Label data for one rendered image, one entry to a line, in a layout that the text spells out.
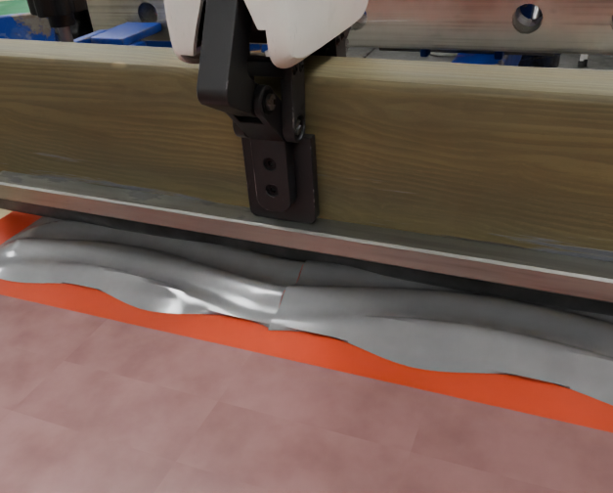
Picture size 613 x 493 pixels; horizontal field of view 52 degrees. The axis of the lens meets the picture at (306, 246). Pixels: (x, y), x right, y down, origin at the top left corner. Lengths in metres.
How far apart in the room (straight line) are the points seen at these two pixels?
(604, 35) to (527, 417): 0.35
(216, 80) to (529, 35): 0.35
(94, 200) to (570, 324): 0.23
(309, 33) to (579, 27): 0.32
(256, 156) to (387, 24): 0.30
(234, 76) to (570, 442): 0.17
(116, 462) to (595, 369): 0.18
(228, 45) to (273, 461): 0.14
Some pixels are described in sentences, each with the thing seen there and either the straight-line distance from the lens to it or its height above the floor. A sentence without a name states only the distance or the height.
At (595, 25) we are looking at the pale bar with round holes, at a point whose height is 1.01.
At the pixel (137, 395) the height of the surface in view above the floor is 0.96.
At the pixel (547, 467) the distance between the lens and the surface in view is 0.23.
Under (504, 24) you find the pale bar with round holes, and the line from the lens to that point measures 0.53.
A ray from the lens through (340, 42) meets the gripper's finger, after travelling 0.29.
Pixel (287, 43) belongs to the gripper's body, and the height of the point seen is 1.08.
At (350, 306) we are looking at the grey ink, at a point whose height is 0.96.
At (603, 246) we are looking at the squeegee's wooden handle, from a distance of 0.26.
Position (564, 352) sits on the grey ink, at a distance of 0.26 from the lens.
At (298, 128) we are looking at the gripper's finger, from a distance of 0.26.
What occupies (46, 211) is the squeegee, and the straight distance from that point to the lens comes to 0.40.
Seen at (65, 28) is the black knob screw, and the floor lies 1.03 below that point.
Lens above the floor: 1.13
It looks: 31 degrees down
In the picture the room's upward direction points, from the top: 5 degrees counter-clockwise
